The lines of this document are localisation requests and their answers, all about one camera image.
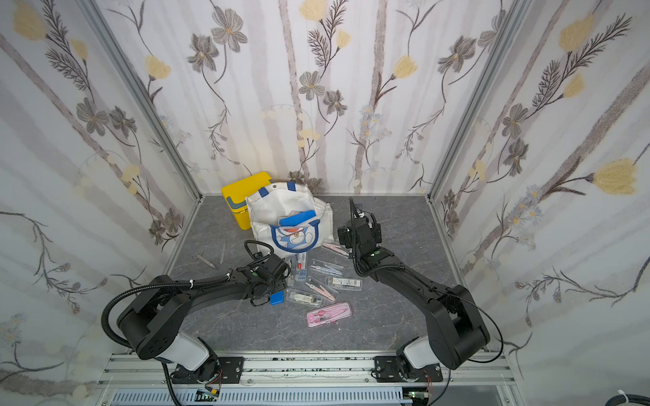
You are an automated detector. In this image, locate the white canvas cartoon tote bag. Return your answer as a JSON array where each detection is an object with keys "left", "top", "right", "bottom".
[{"left": 245, "top": 182, "right": 333, "bottom": 258}]

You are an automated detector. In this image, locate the pink compass set case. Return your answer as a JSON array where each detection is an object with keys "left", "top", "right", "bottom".
[{"left": 306, "top": 302, "right": 352, "bottom": 328}]

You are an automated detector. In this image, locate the metal scalpel handle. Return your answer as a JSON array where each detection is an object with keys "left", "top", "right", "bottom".
[{"left": 219, "top": 242, "right": 227, "bottom": 264}]

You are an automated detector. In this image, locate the clear case with red label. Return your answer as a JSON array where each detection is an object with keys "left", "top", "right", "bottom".
[{"left": 296, "top": 253, "right": 307, "bottom": 282}]

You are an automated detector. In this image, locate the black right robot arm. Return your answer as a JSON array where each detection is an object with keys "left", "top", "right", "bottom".
[{"left": 338, "top": 199, "right": 499, "bottom": 373}]

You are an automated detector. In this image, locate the yellow plastic lidded box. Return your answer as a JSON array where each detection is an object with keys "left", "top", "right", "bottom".
[{"left": 221, "top": 172, "right": 272, "bottom": 230}]

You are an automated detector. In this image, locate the clear case with pink compass centre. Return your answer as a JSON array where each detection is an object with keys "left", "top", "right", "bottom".
[{"left": 305, "top": 277, "right": 339, "bottom": 303}]

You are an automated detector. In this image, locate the aluminium front rail frame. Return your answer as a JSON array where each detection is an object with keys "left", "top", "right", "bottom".
[{"left": 101, "top": 349, "right": 524, "bottom": 406}]

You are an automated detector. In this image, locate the right arm mounting base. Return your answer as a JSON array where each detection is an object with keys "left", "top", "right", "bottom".
[{"left": 371, "top": 355, "right": 443, "bottom": 383}]

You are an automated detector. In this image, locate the clear case small lower centre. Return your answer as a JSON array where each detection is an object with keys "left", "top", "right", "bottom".
[{"left": 286, "top": 289, "right": 323, "bottom": 308}]

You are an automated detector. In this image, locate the clear long compass case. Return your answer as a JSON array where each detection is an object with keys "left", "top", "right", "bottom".
[{"left": 326, "top": 277, "right": 362, "bottom": 292}]

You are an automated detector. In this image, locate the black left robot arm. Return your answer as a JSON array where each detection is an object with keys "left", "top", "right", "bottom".
[{"left": 100, "top": 240, "right": 291, "bottom": 405}]

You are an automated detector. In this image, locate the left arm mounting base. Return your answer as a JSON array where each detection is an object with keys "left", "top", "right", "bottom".
[{"left": 170, "top": 356, "right": 245, "bottom": 385}]

